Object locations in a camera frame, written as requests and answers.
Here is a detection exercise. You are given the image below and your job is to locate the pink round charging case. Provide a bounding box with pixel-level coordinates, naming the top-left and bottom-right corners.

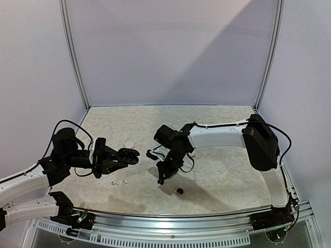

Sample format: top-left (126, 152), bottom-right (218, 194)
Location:
top-left (124, 141), bottom-right (135, 149)

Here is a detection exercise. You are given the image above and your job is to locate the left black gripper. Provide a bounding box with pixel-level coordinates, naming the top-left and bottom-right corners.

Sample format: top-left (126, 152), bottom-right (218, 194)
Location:
top-left (63, 146), bottom-right (128, 179)

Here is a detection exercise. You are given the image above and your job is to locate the aluminium front rail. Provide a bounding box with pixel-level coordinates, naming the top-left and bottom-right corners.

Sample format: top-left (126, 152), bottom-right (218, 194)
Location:
top-left (31, 200), bottom-right (314, 246)

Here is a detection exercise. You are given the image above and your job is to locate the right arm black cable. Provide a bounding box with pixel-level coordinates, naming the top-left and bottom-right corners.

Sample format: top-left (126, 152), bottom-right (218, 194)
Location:
top-left (152, 120), bottom-right (298, 205)

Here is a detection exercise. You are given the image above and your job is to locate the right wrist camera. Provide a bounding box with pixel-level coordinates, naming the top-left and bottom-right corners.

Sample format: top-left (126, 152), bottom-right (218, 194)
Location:
top-left (146, 149), bottom-right (167, 161)

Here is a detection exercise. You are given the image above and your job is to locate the left metal corner post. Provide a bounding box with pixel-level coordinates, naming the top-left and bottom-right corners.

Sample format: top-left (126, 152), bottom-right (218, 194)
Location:
top-left (59, 0), bottom-right (91, 111)

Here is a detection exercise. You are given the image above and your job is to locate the right metal corner post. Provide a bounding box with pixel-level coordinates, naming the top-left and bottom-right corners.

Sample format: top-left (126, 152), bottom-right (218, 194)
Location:
top-left (253, 0), bottom-right (284, 112)

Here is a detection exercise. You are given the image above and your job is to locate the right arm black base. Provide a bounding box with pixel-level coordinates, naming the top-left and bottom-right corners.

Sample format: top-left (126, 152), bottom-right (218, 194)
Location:
top-left (250, 198), bottom-right (299, 230)

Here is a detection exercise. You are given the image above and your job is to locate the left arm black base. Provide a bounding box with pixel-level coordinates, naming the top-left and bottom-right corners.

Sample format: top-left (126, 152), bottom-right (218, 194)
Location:
top-left (50, 210), bottom-right (96, 230)

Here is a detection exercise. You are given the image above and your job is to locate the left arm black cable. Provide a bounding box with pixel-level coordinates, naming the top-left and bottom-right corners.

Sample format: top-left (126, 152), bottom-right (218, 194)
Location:
top-left (36, 119), bottom-right (96, 177)

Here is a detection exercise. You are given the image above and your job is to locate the black oval charging case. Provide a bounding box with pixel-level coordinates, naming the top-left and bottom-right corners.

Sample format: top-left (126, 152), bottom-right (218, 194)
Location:
top-left (116, 148), bottom-right (140, 165)

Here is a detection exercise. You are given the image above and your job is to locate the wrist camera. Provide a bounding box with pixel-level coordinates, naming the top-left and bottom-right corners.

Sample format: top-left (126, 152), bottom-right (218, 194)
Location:
top-left (88, 137), bottom-right (107, 165)
top-left (146, 149), bottom-right (167, 161)

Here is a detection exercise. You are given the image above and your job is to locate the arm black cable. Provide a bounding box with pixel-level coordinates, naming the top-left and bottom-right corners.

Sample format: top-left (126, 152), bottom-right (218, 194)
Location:
top-left (152, 120), bottom-right (298, 205)
top-left (36, 119), bottom-right (96, 177)

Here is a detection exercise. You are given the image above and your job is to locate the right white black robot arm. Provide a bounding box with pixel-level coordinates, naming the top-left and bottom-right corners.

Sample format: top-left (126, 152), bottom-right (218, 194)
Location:
top-left (154, 114), bottom-right (289, 225)

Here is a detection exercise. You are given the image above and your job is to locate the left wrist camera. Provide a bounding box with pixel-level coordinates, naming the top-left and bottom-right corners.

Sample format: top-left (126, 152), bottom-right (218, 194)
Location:
top-left (88, 137), bottom-right (107, 165)

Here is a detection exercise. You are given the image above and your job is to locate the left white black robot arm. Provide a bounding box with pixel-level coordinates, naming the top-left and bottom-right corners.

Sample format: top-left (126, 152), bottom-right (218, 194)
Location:
top-left (1, 128), bottom-right (139, 230)

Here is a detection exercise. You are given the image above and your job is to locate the metal corner post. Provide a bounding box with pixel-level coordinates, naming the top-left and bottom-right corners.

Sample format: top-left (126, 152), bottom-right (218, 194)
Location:
top-left (253, 0), bottom-right (284, 112)
top-left (59, 0), bottom-right (91, 111)

